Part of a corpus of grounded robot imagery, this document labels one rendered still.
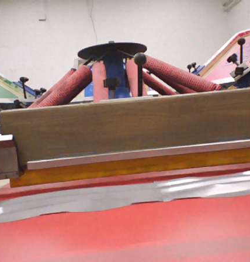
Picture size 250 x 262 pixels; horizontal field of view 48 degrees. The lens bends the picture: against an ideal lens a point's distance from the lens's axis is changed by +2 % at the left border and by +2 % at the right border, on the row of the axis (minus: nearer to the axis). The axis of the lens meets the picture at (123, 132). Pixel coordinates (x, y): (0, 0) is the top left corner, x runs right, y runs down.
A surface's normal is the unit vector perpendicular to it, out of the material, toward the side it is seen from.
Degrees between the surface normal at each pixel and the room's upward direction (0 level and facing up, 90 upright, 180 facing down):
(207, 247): 0
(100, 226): 0
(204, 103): 90
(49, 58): 90
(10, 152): 90
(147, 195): 35
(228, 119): 90
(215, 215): 0
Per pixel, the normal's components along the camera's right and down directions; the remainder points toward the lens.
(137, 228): -0.09, -0.99
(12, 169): 0.05, 0.07
